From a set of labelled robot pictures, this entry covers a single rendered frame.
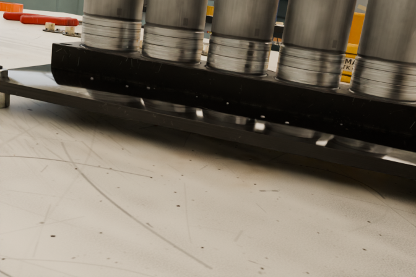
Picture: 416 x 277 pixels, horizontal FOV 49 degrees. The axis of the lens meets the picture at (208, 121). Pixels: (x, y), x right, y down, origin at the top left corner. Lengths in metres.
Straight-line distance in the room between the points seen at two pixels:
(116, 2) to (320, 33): 0.08
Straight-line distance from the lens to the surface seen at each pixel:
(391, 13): 0.17
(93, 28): 0.19
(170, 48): 0.18
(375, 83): 0.17
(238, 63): 0.17
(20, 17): 0.55
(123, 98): 0.15
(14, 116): 0.16
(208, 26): 2.96
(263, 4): 0.17
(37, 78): 0.18
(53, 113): 0.17
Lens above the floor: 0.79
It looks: 14 degrees down
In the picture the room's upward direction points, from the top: 8 degrees clockwise
